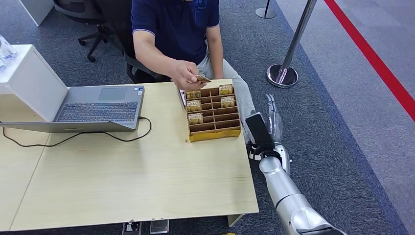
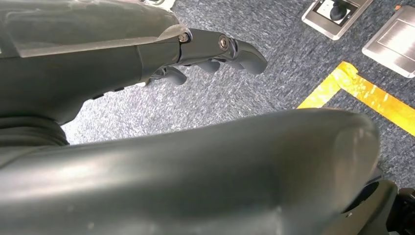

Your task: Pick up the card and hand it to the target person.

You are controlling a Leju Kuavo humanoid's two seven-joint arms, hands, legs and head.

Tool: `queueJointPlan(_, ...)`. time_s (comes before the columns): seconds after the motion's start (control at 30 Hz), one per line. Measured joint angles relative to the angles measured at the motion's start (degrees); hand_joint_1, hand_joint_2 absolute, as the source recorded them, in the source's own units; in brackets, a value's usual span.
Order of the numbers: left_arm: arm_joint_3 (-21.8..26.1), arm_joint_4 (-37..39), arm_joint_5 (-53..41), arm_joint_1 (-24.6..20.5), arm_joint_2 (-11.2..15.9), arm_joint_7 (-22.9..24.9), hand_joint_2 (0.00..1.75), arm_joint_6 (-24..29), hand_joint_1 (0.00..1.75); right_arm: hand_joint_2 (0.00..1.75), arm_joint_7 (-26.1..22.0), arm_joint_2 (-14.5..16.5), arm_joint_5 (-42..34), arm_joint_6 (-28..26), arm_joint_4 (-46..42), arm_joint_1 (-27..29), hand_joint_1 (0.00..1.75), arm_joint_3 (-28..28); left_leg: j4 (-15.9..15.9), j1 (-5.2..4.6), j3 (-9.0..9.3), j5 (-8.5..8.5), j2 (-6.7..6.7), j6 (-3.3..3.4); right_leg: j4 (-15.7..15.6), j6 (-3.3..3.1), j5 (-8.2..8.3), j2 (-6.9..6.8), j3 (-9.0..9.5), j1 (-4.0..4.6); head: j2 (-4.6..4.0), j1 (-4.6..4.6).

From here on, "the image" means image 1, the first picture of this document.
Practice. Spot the person's right hand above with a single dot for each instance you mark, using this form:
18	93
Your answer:
184	76

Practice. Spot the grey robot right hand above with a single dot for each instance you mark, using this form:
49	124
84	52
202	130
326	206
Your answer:
275	125

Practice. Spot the gold hotel key card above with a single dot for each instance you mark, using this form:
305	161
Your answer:
194	106
204	78
226	89
227	102
193	94
195	119

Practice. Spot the person's right forearm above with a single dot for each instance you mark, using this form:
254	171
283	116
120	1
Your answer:
152	53

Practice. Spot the person's left forearm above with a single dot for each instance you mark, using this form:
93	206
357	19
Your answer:
215	53

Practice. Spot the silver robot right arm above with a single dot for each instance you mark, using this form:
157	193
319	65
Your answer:
285	191

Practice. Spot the person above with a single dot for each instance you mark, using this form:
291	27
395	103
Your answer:
178	29

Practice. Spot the wooden card holder box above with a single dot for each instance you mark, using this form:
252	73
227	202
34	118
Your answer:
214	120

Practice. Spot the black chair with armrest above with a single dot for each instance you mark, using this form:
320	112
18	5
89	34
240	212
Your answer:
133	66

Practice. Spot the grey open laptop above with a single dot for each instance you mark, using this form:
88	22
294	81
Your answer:
97	108

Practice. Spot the chrome stanchion base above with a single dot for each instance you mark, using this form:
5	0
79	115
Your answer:
265	13

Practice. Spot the wooden desk leg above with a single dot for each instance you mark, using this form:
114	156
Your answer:
235	220

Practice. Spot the black rolling office chair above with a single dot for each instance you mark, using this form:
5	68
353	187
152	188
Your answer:
92	22

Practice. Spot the grey floor socket box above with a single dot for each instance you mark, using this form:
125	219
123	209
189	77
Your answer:
159	226

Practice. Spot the white box cabinet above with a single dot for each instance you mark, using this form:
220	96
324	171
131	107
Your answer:
32	81

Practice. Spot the white cabinet corner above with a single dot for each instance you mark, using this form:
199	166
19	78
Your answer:
37	9

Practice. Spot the clear plastic water bottle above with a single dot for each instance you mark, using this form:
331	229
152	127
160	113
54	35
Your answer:
6	48

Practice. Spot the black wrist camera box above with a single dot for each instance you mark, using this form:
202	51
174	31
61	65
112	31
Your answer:
259	129

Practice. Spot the chrome stanchion post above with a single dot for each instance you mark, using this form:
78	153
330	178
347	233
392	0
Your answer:
291	42

